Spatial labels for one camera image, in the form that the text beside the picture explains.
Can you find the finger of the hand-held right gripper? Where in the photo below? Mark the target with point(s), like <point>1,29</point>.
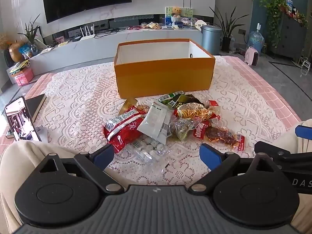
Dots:
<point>303,131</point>
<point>270,148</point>

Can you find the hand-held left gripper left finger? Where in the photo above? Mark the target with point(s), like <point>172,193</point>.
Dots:
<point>105,155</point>

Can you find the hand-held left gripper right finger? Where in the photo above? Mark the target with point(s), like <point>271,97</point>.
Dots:
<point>209,155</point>

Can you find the brown dried meat packet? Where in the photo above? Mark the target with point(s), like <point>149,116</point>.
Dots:
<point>219,135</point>

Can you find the large red snack packet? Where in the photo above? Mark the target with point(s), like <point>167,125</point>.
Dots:
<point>124,131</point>

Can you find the clear tray of white candies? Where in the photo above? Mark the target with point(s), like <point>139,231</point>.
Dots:
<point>146,149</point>

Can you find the orange noodle snack packet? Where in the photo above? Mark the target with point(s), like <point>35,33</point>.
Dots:
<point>195,112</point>

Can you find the gold nut snack packet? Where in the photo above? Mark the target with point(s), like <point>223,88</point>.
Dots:
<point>131,103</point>

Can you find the green sausage packet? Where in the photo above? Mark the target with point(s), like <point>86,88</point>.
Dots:
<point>168,98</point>

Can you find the orange cardboard box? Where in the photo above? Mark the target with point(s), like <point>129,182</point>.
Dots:
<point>165,78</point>

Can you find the pile of packaged snacks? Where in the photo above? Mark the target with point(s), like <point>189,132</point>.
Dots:
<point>152,25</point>

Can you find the small red snack packet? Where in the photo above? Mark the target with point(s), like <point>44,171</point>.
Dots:
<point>201,130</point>

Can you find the clear packet with green filling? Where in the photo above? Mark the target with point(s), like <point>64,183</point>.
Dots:
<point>181,129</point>

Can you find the white snack packet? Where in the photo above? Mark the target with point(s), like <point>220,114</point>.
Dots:
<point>153,121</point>

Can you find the white lace tablecloth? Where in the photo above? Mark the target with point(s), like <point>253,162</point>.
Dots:
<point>78,97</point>

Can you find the white step stool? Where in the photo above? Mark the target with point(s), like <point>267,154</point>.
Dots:
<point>307,64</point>

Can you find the black notebook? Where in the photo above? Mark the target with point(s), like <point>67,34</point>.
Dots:
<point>36,102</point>

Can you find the pink space heater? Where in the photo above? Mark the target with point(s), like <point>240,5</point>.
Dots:
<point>252,56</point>

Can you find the smartphone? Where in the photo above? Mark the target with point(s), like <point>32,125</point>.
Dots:
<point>20,121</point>

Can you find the grey sideboard cabinet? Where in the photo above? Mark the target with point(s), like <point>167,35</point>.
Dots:
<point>290,36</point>

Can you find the blue water jug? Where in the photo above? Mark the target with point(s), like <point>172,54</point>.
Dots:
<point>256,40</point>

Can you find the white marble television cabinet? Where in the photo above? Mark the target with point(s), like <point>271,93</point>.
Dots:
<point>97,46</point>

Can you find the pink box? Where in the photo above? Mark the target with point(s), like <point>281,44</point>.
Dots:
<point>24,76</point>

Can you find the grey metal trash can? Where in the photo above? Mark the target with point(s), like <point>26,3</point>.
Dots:
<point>211,41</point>

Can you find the white router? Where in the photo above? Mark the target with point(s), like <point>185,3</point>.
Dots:
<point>86,37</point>

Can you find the group of small bottles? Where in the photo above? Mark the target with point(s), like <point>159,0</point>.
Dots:
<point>295,11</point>

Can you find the colourful paper stack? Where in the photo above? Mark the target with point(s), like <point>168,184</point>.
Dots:
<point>19,67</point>

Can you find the green ivy plant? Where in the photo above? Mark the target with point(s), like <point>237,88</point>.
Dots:
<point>274,7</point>

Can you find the tall potted plant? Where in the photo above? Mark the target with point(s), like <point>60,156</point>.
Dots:
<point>226,26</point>

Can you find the blue packet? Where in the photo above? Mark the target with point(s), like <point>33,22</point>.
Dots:
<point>25,50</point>

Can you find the blue white container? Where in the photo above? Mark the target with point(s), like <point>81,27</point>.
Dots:
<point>178,25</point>

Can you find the white kitchen scale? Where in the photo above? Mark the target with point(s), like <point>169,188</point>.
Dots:
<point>167,27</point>

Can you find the brown round vase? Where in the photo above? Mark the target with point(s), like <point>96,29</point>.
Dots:
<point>17,52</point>

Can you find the leafy plant in glass vase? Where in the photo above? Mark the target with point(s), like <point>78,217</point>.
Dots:
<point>31,34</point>

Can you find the green picture board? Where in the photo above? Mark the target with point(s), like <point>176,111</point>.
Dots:
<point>187,12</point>

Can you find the brown teddy bear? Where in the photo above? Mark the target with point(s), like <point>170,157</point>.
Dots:
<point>176,11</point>

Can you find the dried flower bouquet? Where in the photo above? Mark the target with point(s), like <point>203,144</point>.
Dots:
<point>4,41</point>

